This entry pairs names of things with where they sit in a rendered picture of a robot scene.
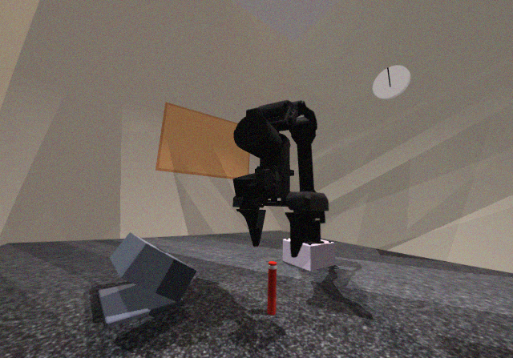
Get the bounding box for red peg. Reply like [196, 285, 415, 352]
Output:
[268, 261, 277, 315]

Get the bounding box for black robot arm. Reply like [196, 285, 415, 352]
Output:
[233, 100, 325, 244]

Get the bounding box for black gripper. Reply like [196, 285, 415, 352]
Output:
[232, 161, 329, 258]

